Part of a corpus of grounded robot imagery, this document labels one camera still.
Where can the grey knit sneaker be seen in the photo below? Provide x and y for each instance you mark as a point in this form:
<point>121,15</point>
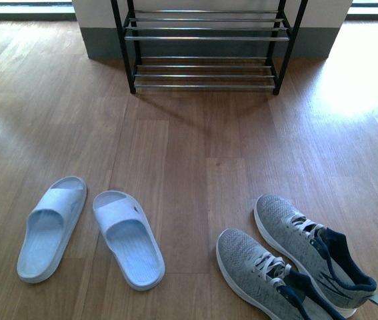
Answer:
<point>317,251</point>
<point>266,281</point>

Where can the black metal shoe rack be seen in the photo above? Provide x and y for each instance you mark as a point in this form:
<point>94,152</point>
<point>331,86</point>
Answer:
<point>234,49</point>

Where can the right light blue slipper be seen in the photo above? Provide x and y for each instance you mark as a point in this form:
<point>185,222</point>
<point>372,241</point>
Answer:
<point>127,233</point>

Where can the light blue slipper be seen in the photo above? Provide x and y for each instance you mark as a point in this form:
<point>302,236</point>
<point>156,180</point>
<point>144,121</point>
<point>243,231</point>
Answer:
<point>49,227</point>
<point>127,233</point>

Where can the left light blue slipper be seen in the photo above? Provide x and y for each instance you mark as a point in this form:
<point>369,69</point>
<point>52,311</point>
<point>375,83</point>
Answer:
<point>49,227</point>

